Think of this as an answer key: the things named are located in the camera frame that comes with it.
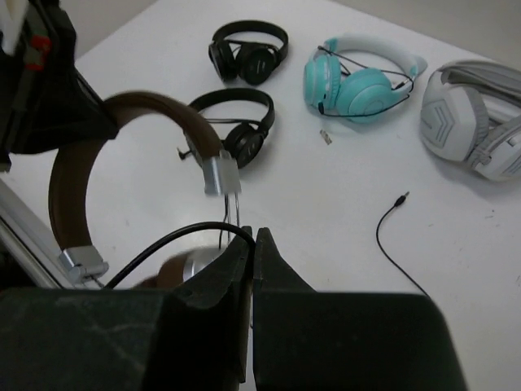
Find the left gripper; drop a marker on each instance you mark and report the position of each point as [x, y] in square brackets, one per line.
[45, 102]

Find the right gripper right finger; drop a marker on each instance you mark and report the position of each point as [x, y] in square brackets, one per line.
[304, 339]

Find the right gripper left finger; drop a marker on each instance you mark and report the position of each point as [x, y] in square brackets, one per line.
[191, 337]

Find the black headphones near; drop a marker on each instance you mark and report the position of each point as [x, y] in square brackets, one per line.
[246, 139]

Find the black headphones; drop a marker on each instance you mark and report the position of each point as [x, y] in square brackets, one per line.
[253, 62]
[246, 139]

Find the black headphones far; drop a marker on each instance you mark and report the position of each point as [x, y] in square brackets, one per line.
[253, 62]

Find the teal headphones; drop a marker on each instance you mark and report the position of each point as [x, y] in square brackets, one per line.
[364, 95]

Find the small metal clip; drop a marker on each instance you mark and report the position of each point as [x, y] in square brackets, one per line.
[326, 137]

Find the white grey gaming headset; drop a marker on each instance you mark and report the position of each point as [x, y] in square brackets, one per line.
[471, 114]

